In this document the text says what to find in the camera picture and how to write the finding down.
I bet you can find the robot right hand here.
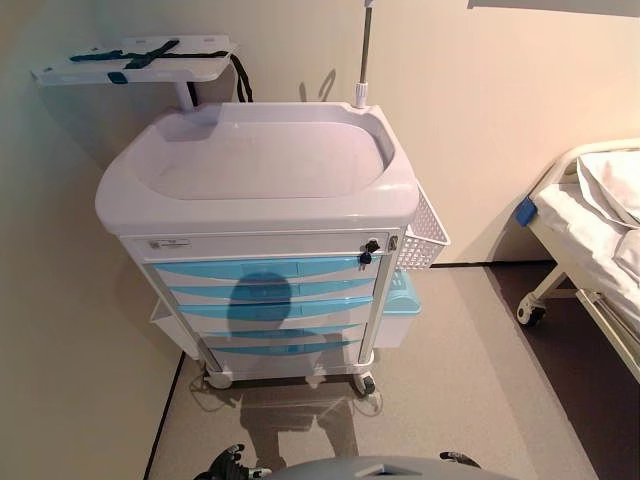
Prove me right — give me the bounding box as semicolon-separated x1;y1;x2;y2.
439;449;484;471

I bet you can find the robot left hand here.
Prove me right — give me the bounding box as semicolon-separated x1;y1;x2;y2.
206;442;274;480

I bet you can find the blue cart drawer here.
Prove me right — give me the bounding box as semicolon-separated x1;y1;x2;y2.
176;295;374;327
153;256;383;290
196;322;368;347
166;278;378;305

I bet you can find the white locking cart drawer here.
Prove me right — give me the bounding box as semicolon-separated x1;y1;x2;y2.
121;231;392;265

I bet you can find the cart caster wheel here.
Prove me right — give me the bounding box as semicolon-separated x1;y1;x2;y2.
204;366;234;391
351;371;378;398

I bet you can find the white side bin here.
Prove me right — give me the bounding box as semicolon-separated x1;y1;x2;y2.
149;296;200;359

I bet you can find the bed caster wheel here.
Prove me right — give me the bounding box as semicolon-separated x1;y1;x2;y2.
516;294;547;328

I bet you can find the blue lidded waste bin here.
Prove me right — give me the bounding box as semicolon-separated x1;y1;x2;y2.
371;271;423;351

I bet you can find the white perforated side basket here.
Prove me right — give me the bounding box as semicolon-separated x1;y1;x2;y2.
394;186;452;272

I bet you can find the blue bed corner bumper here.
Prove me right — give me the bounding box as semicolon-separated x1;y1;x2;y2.
514;197;539;228

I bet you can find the white medical cart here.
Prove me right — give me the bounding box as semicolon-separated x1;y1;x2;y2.
94;101;419;397

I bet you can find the white bed mattress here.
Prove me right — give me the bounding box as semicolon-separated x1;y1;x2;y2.
531;181;640;327

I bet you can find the white folded blanket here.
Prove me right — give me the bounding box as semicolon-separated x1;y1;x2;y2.
574;149;640;227

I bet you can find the white side shelf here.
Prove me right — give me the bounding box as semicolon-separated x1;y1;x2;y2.
30;33;241;112

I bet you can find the metal IV pole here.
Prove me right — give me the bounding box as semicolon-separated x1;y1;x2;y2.
353;0;378;109

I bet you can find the white hospital bed frame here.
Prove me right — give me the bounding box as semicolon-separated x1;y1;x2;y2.
509;138;640;384

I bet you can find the black hanging strap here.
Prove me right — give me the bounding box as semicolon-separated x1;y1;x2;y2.
227;48;254;104

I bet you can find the teal shelf strap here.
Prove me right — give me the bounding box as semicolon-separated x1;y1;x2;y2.
69;38;182;85

